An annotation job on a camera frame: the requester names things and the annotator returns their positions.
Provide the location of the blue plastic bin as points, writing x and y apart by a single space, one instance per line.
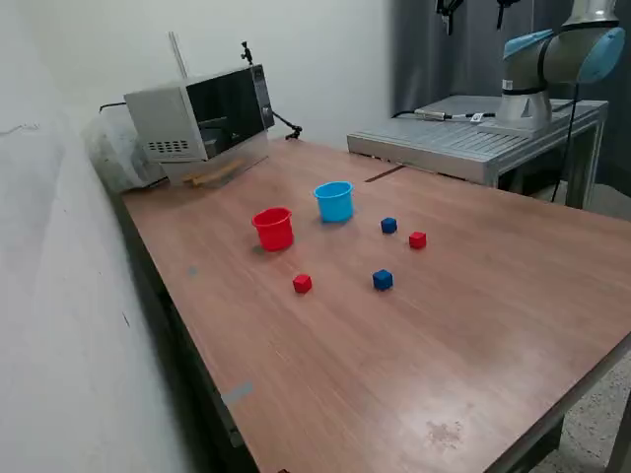
335 207

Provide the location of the brown tape strip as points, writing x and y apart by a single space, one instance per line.
384 174

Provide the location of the wooden stick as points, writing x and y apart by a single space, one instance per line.
217 170
212 177

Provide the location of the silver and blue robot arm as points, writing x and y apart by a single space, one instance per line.
557 54

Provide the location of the long blue tape strip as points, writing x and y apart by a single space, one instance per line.
237 392

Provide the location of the silver microwave oven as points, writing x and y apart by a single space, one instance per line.
162 118

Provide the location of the black camera mount knob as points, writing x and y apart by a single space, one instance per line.
245 53

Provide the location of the thin metal rod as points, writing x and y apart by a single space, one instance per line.
177 54

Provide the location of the red cube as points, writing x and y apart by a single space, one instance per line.
417 240
301 284

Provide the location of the crumpled clear plastic bag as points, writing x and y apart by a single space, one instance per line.
113 153

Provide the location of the red plastic bin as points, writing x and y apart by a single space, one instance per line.
273 236

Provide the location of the blue tape piece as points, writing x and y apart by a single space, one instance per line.
192 271
258 250

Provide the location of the blue cube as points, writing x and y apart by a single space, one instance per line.
382 280
389 225

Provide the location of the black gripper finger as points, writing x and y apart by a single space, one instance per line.
501 17
446 22

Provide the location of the grey metal robot base table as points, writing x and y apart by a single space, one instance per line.
443 143

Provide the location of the clear plastic stand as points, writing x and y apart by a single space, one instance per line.
249 153

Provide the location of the small metal table bracket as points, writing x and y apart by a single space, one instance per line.
235 437

